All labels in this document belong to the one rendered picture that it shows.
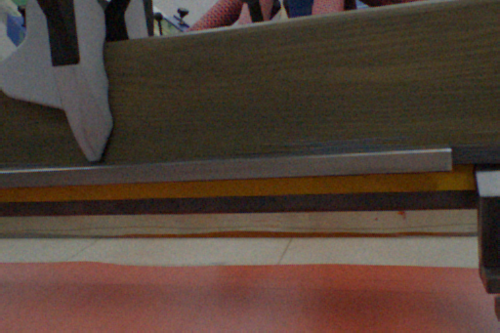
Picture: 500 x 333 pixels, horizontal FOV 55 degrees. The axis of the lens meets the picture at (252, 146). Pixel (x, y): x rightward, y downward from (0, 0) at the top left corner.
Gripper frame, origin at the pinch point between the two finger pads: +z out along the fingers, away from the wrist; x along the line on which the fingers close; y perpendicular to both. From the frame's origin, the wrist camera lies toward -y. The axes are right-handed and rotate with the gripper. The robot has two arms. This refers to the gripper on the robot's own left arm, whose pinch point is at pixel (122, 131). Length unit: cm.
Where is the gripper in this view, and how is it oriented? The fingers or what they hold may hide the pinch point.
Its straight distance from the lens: 28.9
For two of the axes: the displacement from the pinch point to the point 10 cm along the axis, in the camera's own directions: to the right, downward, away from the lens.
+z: 1.0, 9.8, 1.5
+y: -9.6, 0.5, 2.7
